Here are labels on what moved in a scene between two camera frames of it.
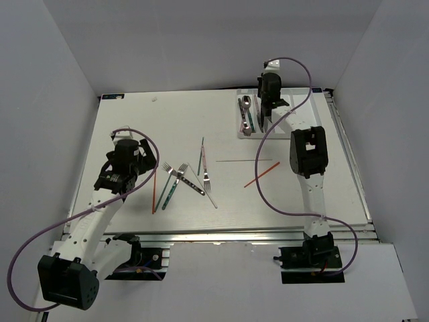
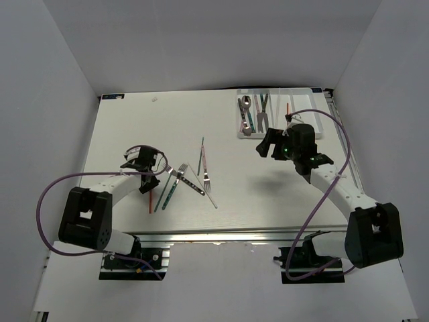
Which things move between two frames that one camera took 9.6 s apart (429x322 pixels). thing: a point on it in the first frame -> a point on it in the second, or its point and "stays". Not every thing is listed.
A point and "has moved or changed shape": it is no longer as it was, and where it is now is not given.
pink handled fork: x=206 y=180 stays
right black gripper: x=260 y=79 -> x=273 y=137
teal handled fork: x=180 y=172 stays
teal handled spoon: x=247 y=102 stays
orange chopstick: x=154 y=192 has moved or changed shape
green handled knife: x=199 y=164 stays
